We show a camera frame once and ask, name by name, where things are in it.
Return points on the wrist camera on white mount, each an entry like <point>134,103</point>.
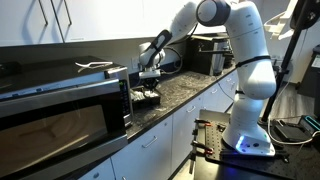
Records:
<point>149,74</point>

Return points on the black steel coffee machine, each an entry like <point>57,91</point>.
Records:
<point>206,55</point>

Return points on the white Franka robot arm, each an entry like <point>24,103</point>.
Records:
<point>253,66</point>

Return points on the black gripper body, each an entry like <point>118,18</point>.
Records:
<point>151,82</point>

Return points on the black floor unit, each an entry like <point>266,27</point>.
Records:
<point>310,76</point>

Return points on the white upper cabinets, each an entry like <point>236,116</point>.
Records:
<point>100,20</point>

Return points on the wrapped white plastic cutlery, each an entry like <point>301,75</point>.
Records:
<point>138,95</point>
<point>151,94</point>

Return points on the white lower cabinets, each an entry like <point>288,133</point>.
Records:
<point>156,146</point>

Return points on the wall power outlet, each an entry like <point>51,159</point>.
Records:
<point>135,63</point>

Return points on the black steel microwave oven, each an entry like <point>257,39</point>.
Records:
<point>60,116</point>

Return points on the teal edged black case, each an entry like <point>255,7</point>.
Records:
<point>311,123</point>

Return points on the white cabinets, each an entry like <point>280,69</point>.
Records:
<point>156,146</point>
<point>100,20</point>

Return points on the black plastic tray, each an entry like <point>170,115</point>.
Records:
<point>146,101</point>

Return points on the black tripod stand pole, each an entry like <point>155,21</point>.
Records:
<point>286,56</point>

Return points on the black perforated robot table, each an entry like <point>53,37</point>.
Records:
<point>253,165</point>

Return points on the black flat floor box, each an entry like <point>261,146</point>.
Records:
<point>291,131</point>

